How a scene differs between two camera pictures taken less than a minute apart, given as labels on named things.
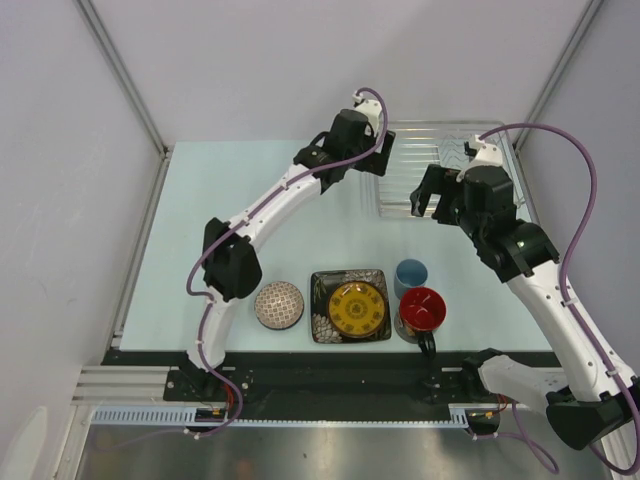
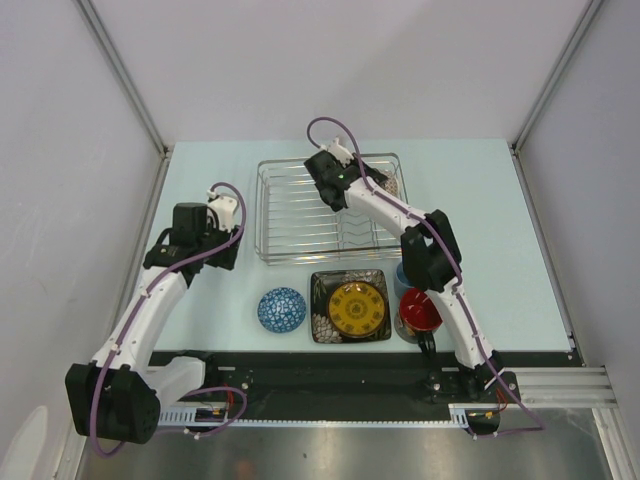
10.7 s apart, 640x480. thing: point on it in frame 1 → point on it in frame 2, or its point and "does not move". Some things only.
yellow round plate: (356, 309) does not move
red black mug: (421, 310) does not move
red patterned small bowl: (279, 305) → (391, 183)
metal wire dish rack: (419, 144) → (293, 226)
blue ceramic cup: (410, 273) does not move
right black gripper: (436, 180) → (376, 175)
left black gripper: (377, 164) → (224, 261)
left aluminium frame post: (122, 72) does not move
